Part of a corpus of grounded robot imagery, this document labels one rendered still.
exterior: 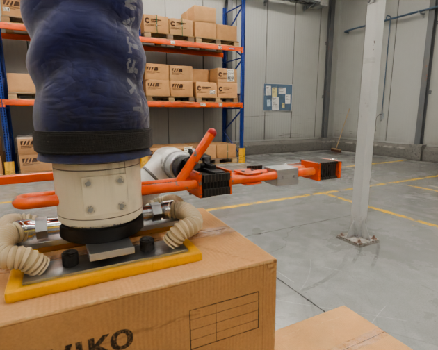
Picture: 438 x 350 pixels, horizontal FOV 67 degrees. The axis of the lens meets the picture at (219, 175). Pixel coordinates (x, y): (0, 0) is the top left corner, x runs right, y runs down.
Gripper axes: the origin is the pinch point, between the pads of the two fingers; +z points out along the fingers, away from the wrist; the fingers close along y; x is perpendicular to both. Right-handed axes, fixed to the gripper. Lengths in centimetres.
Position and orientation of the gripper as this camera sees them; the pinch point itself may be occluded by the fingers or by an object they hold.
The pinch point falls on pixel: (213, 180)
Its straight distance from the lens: 81.4
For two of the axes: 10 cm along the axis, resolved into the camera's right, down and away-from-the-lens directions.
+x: -8.9, 0.9, -4.5
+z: 4.6, 1.6, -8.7
